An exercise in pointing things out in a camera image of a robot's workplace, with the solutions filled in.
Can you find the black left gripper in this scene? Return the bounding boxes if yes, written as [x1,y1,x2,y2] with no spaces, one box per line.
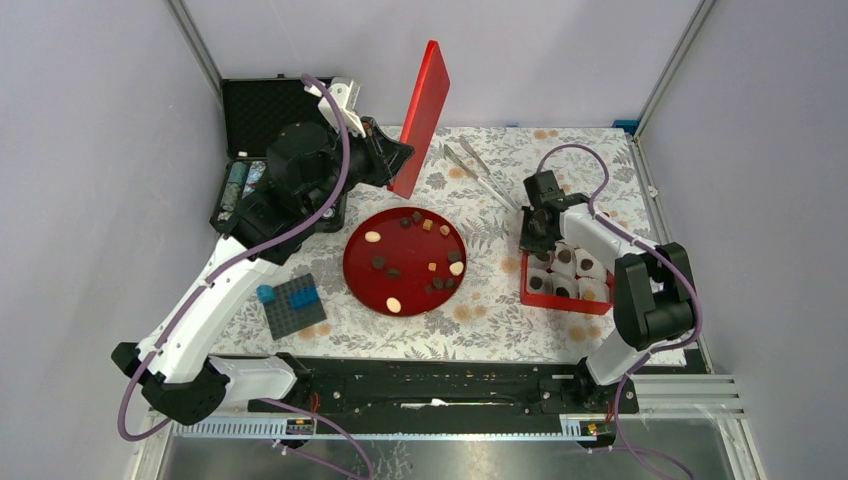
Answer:
[304,114,414,218]

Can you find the red chocolate box tray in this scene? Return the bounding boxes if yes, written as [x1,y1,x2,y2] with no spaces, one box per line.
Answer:
[519,242,614,315]

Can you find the red square box lid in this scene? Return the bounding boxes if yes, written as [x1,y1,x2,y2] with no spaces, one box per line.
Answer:
[389,40,451,199]

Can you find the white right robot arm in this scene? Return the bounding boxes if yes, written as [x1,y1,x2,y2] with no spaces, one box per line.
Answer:
[519,171,701,412]

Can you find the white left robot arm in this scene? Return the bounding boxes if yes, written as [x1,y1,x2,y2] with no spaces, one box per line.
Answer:
[111,76,415,425]

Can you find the white oval chocolate left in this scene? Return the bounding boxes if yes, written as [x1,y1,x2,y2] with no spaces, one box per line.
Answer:
[364,231,381,243]

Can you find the white oval chocolate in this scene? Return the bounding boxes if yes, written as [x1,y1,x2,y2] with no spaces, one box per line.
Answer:
[386,297,402,314]
[364,231,381,243]

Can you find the white round chocolate right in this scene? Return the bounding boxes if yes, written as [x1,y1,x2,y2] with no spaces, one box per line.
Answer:
[449,261,465,276]

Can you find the white oval chocolate bottom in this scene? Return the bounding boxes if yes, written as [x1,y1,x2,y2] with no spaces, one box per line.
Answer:
[386,297,402,314]

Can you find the round red plate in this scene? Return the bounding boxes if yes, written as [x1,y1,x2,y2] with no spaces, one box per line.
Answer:
[342,206,469,317]

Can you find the floral table cloth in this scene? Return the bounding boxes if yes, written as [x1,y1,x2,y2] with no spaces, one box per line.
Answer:
[213,127,651,363]

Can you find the black poker chip case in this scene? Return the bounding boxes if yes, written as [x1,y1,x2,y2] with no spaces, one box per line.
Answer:
[210,78,348,246]

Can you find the small blue lego brick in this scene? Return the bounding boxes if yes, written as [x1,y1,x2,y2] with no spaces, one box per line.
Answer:
[256,284,277,305]

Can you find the grey lego baseplate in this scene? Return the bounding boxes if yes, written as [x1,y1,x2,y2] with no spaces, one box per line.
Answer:
[256,273,327,340]

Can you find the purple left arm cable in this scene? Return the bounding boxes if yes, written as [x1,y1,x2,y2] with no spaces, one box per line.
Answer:
[117,72,376,480]

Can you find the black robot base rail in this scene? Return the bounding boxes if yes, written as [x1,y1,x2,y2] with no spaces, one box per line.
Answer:
[181,354,641,436]

